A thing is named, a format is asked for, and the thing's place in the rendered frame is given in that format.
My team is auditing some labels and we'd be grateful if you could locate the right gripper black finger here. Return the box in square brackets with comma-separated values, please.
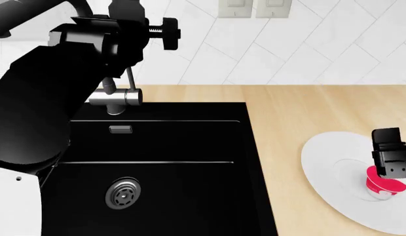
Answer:
[375, 161, 406, 180]
[371, 127, 406, 151]

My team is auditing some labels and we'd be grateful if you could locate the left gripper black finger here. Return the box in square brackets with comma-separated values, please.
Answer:
[70, 16, 109, 26]
[149, 16, 182, 51]

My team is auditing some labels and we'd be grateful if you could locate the red and white yogurt cup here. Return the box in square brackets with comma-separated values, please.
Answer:
[365, 165, 406, 202]

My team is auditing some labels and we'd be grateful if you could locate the silver sink faucet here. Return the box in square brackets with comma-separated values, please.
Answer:
[0, 0, 143, 116]

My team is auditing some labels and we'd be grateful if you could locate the metal sink overflow slot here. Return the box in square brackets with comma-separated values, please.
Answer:
[108, 125, 134, 134]

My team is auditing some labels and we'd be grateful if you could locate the black kitchen sink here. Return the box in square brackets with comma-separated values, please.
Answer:
[39, 101, 280, 236]

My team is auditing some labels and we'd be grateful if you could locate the metal sink drain strainer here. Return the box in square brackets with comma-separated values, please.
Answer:
[104, 176, 142, 210]

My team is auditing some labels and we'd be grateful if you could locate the white round plate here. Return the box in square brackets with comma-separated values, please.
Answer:
[300, 130, 406, 236]

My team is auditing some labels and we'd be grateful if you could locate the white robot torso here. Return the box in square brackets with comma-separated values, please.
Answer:
[0, 165, 44, 236]

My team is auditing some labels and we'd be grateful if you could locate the silver faucet lever handle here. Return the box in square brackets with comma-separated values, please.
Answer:
[125, 65, 138, 91]

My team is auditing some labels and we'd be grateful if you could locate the white wall light switch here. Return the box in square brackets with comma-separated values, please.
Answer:
[255, 0, 291, 19]
[217, 0, 253, 19]

